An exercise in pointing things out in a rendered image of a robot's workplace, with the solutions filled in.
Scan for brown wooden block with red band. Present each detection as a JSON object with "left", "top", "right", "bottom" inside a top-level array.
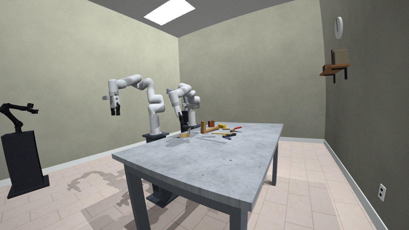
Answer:
[{"left": 208, "top": 120, "right": 215, "bottom": 127}]

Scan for wooden rail-and-leg frame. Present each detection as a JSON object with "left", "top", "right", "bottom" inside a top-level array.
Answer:
[{"left": 201, "top": 121, "right": 220, "bottom": 134}]

